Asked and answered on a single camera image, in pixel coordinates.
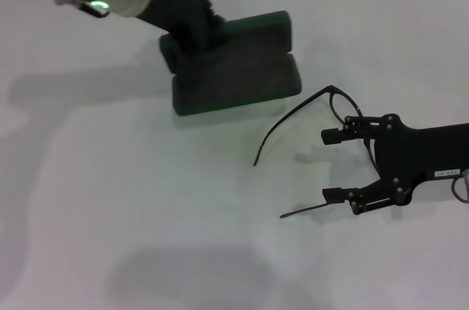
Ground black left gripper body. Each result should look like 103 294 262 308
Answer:
139 0 225 51

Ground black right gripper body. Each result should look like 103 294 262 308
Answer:
373 114 469 208

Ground black glasses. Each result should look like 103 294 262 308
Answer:
252 84 378 219

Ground green glasses case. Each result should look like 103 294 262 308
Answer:
158 10 303 117

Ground right arm connector with cable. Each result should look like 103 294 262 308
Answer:
451 169 469 204

